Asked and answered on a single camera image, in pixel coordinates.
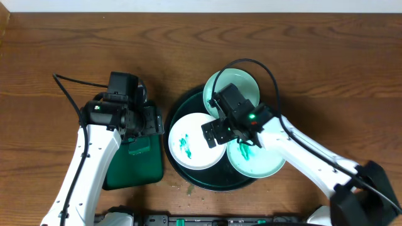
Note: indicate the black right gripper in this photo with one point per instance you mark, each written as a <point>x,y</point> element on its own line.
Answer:
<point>218,125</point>

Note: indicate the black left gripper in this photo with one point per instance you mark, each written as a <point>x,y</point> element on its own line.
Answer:
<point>152,120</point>

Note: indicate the green scrubbing sponge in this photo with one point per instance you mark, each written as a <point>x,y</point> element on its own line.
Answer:
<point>138,145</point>

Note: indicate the white plate with green stain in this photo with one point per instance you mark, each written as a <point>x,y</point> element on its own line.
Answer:
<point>188,146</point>

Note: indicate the black rectangular water tray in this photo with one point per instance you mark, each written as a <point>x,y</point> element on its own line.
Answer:
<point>127,170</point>

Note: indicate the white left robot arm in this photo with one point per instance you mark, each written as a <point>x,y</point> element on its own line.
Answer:
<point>97,143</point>

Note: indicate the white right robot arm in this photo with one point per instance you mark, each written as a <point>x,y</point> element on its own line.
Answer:
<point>359,195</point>

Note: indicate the round black serving tray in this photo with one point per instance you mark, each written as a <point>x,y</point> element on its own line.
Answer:
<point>221,176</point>

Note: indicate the mint green plate right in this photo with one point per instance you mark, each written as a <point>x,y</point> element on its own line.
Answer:
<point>253,161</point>

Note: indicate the mint green plate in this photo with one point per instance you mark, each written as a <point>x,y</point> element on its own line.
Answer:
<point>253,161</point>
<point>246,84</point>

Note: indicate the mint green plate top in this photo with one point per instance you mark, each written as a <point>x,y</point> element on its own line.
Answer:
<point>246,84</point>

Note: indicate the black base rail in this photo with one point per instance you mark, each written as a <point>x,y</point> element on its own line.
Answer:
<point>166,220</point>

